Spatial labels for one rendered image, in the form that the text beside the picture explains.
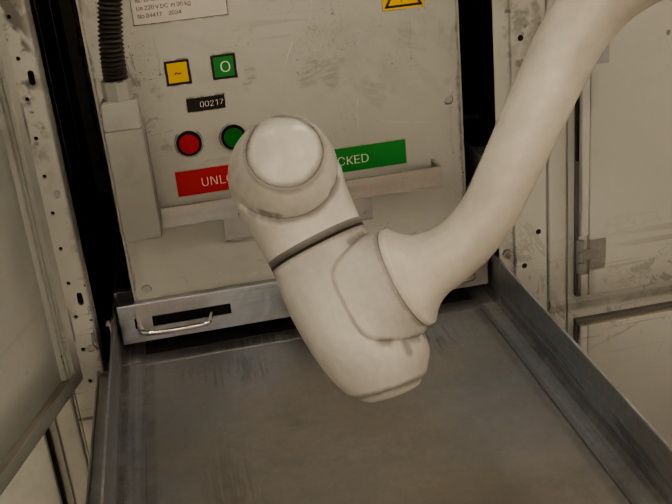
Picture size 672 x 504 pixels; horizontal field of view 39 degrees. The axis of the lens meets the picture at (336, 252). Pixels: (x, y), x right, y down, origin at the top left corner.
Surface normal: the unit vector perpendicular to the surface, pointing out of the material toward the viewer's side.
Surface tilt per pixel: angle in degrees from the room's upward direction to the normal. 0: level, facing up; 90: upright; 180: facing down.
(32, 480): 90
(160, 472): 0
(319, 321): 81
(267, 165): 62
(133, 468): 0
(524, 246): 90
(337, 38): 90
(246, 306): 90
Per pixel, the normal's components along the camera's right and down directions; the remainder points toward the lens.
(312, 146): 0.29, -0.29
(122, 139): 0.18, 0.36
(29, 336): 0.99, -0.04
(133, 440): -0.09, -0.92
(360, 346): -0.15, 0.09
